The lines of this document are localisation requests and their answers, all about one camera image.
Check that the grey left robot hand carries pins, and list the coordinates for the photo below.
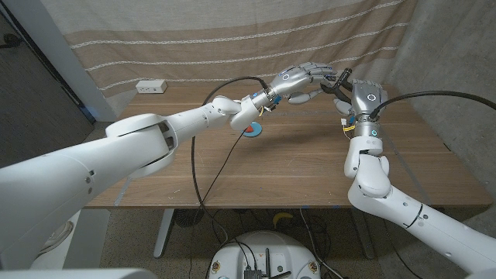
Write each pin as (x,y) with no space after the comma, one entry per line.
(294,79)

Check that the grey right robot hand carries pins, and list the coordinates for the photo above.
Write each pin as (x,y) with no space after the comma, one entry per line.
(368,98)

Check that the black hand grip exerciser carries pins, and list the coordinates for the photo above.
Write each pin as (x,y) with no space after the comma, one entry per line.
(345,77)

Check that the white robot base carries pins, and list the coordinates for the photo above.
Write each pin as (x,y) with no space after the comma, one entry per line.
(267,248)

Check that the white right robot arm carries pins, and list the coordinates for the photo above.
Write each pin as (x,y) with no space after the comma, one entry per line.
(368,174)

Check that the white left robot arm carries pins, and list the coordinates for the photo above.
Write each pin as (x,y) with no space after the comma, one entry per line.
(116,155)

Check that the small blue plate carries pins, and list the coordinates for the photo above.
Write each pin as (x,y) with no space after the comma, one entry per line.
(256,133)

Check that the red toy strawberry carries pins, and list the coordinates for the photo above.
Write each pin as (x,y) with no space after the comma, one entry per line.
(250,128)

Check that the beige striped backdrop cloth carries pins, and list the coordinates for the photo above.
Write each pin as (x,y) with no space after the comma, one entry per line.
(193,31)

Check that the yellow banana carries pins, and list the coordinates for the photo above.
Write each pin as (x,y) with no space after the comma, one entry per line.
(282,217)

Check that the grey table leg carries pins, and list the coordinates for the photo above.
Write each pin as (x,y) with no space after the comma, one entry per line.
(366,240)
(163,236)

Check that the white power strip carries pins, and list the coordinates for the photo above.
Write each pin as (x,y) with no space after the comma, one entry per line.
(151,87)

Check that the black round floor fan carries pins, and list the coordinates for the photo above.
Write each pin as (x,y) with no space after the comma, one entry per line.
(186,218)

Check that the white sneaker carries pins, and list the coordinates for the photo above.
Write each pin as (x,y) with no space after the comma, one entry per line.
(60,236)

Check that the white door frame post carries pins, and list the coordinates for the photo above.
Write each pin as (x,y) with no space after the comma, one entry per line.
(58,50)

